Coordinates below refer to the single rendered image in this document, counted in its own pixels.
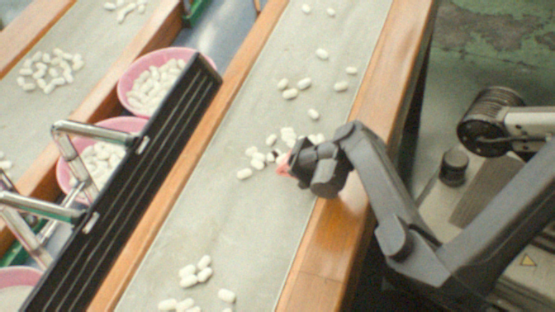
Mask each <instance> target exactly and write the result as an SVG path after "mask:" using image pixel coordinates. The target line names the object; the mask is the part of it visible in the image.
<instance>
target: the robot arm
mask: <svg viewBox="0 0 555 312"><path fill-rule="evenodd" d="M386 148H387V146H386V144H385V142H384V140H383V139H382V138H381V137H380V136H379V135H377V134H376V133H375V132H374V131H372V130H371V129H370V128H368V127H367V126H366V125H365V124H364V123H362V122H361V121H359V120H358V119H354V120H351V121H350V122H348V123H346V124H345V125H342V126H340V127H339V128H337V129H335V132H334V137H333V139H330V140H327V141H324V142H322V143H319V144H314V143H313V142H312V141H311V140H310V139H309V138H308V137H307V136H305V137H302V138H300V139H298V140H297V141H296V143H295V144H294V146H293V148H292V149H290V151H289V153H288V154H287V156H286V157H285V159H283V160H282V161H281V162H280V164H279V165H278V166H277V168H276V169H275V173H276V174H277V175H280V176H285V177H292V178H295V179H296V180H299V182H298V183H297V185H298V186H299V187H300V188H301V189H302V190H303V189H307V188H310V190H311V193H312V194H314V195H315V196H317V197H319V198H321V199H326V200H332V199H334V198H336V197H337V196H338V194H339V192H341V191H342V190H343V189H344V186H345V184H346V182H347V179H348V176H349V172H353V170H354V169H355V170H356V172H357V174H358V177H359V179H360V181H361V183H362V184H363V186H364V190H365V192H366V193H367V196H368V199H369V200H370V203H371V205H372V208H373V210H374V212H375V215H376V217H377V220H378V222H379V224H380V225H379V227H378V228H377V230H376V231H375V234H376V236H377V240H378V242H379V244H380V246H381V249H382V251H383V253H384V254H385V255H386V261H387V265H388V266H390V267H392V268H393V269H395V270H396V272H398V273H400V274H401V275H403V276H404V277H406V278H408V279H409V280H411V281H412V283H414V284H415V285H417V286H419V287H420V288H421V289H423V290H424V291H426V292H428V293H429V294H430V295H431V296H432V297H434V298H436V299H438V300H442V301H444V302H447V303H448V304H449V305H452V306H454V307H456V308H459V309H460V310H465V311H467V312H486V311H487V310H488V309H489V308H490V307H491V306H492V303H491V302H490V301H489V300H488V299H487V298H486V297H487V295H489V294H490V293H491V292H492V291H493V289H494V288H495V286H496V283H497V281H498V280H499V278H500V277H501V275H502V274H503V273H504V271H505V270H506V268H507V267H508V266H509V265H510V263H511V262H512V261H513V260H514V259H515V258H517V257H518V256H519V255H520V253H521V252H522V251H523V250H524V249H525V248H526V247H527V246H528V245H529V244H530V243H531V242H532V241H533V240H534V239H535V238H536V237H537V236H538V235H540V234H541V232H542V231H543V230H544V229H545V228H546V227H547V226H548V224H549V223H550V222H551V221H552V220H553V219H554V218H555V135H554V136H553V137H552V138H551V139H550V140H549V141H548V142H547V143H546V144H545V145H544V146H543V147H542V148H541V149H540V150H539V151H538V152H537V154H536V155H535V156H534V157H533V158H532V159H531V160H530V161H529V162H528V163H527V164H526V165H525V166H524V168H522V169H521V170H520V171H519V172H518V173H517V174H516V175H515V176H514V177H513V178H512V180H511V182H510V183H509V184H508V185H507V186H506V187H505V188H504V189H503V190H502V191H500V192H499V194H498V195H497V196H496V197H495V198H494V199H493V200H492V201H491V202H490V203H489V204H488V205H487V206H486V208H485V209H484V210H483V211H482V212H481V214H480V215H479V216H478V217H476V218H475V219H474V220H473V221H472V222H471V223H470V224H469V225H468V226H467V227H466V228H465V229H464V230H463V231H462V232H460V233H459V234H458V235H457V236H455V237H454V238H453V239H451V240H450V241H448V242H446V243H443V244H442V245H441V246H439V241H438V239H437V237H436V235H435V234H434V232H433V231H432V230H431V228H430V227H429V226H428V225H427V224H426V223H425V221H424V220H423V218H422V217H421V215H420V213H419V211H418V210H417V208H416V206H415V204H414V202H413V201H412V199H411V198H410V195H409V193H408V192H407V190H406V188H405V185H404V184H403V182H402V180H401V179H400V177H399V175H398V173H397V172H396V171H395V169H394V168H393V166H392V165H391V162H390V160H389V158H388V157H387V151H386ZM285 168H290V169H285Z"/></svg>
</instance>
